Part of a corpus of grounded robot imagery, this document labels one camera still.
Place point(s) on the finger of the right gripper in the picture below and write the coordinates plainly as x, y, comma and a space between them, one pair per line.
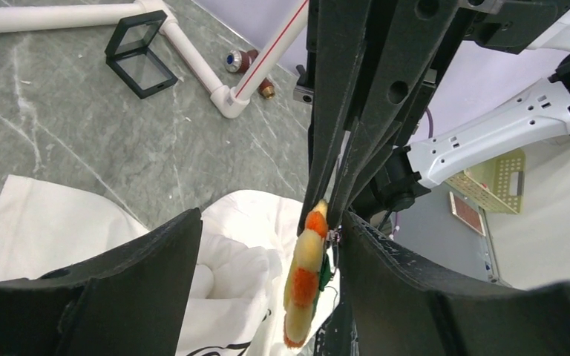
391, 95
345, 40

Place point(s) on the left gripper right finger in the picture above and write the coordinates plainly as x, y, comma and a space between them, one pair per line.
405, 304

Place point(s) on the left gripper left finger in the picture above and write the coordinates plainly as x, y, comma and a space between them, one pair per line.
130, 300

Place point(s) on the orange yellow pompom brooch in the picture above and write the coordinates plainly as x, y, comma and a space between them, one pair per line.
303, 281

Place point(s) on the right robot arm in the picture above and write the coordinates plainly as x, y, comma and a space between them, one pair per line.
539, 112

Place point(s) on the brown brass faucet tap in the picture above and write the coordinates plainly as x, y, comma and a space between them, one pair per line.
239, 61

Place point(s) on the perforated yellow-green basket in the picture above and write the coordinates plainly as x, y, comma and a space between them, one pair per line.
495, 185

